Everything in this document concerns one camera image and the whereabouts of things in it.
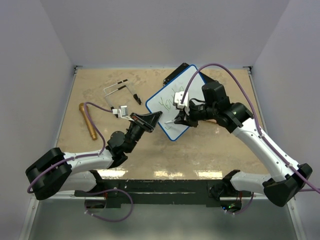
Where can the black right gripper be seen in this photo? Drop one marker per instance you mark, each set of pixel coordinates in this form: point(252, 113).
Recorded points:
point(184, 117)

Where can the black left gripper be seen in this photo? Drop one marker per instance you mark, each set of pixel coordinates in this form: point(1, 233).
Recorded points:
point(147, 121)

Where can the blue framed whiteboard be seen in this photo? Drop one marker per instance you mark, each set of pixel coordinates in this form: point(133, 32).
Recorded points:
point(163, 100)

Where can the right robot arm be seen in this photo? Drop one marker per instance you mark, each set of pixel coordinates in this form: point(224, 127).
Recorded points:
point(285, 175)

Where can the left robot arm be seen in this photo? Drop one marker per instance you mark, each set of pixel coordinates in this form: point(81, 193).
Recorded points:
point(58, 171)

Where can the black hard case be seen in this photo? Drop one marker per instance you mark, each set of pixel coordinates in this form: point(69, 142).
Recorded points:
point(179, 70)

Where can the gold microphone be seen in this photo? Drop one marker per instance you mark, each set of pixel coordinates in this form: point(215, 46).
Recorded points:
point(89, 125)

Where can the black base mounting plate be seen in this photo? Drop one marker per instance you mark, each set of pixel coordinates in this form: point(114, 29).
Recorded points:
point(160, 192)

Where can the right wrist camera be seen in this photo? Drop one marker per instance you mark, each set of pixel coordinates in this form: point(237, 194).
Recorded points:
point(181, 101)

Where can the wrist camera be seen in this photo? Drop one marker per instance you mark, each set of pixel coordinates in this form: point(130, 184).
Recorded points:
point(181, 101)
point(122, 112)

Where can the wire whiteboard stand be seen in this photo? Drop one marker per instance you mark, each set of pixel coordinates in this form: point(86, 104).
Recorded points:
point(120, 92)

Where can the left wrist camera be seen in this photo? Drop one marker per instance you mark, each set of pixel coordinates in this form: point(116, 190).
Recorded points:
point(122, 112)

